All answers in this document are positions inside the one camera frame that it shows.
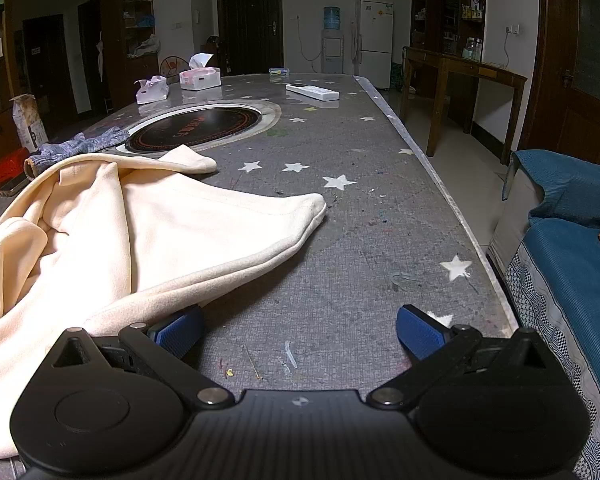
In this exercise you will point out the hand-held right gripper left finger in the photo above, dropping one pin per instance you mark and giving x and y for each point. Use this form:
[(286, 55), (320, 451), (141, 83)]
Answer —
[(180, 335)]

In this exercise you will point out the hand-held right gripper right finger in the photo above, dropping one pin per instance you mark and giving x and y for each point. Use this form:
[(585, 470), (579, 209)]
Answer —
[(420, 335)]

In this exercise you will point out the cream garment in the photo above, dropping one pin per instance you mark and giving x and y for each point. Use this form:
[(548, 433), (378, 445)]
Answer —
[(155, 240)]

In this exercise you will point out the grey star-print table cover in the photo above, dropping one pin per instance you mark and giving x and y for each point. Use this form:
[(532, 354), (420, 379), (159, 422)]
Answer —
[(360, 230)]

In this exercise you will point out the blue sofa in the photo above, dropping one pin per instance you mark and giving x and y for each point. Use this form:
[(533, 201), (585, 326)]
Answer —
[(575, 240)]

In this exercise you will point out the round black induction cooktop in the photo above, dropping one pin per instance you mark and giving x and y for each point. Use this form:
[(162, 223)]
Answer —
[(195, 127)]

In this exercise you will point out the blue-grey knitted glove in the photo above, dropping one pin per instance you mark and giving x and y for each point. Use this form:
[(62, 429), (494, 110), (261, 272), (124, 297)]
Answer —
[(80, 145)]

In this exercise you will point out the red stool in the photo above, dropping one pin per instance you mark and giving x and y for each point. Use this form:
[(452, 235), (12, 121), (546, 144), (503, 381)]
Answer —
[(5, 167)]

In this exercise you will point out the small pink white tissue box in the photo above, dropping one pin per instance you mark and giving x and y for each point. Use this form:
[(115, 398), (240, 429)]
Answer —
[(151, 92)]

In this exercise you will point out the large pink white tissue box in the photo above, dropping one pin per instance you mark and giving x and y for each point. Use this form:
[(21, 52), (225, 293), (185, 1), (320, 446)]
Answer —
[(200, 79)]

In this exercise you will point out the printed paper bag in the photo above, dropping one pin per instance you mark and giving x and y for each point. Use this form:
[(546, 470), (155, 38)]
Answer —
[(29, 122)]

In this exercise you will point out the white remote control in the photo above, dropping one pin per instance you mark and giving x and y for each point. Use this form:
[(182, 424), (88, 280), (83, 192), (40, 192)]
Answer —
[(312, 91)]

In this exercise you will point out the round pink fan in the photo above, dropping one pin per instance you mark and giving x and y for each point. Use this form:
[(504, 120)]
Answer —
[(175, 66)]

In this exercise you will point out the dark wooden desk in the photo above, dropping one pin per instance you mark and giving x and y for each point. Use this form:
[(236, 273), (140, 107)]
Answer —
[(460, 67)]

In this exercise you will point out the small blue packet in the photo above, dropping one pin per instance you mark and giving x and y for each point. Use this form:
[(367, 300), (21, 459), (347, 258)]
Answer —
[(278, 71)]

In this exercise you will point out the glass jar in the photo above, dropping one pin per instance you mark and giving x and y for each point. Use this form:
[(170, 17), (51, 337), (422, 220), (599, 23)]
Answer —
[(472, 49)]

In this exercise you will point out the white water dispenser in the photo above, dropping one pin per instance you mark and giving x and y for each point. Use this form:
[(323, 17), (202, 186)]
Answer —
[(332, 52)]

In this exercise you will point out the white refrigerator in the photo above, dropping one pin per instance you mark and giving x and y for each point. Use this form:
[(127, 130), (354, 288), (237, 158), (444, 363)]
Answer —
[(375, 40)]

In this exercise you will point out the brown wooden glass-panel door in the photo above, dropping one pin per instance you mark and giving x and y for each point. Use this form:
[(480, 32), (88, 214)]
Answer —
[(575, 60)]

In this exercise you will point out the dark shelf cabinet with bags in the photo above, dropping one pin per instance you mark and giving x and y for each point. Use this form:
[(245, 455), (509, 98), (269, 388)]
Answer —
[(112, 20)]

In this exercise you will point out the dark entrance door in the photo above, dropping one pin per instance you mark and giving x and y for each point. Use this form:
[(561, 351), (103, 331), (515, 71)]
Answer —
[(250, 20)]

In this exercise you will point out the blue water bottle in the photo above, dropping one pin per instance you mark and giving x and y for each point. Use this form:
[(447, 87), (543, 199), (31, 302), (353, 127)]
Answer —
[(332, 18)]

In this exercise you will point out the dark shelf cabinet with bottles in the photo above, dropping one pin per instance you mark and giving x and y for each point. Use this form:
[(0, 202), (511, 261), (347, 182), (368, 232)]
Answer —
[(435, 5)]

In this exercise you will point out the white wall socket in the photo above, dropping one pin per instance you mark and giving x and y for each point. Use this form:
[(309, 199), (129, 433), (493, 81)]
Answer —
[(513, 29)]

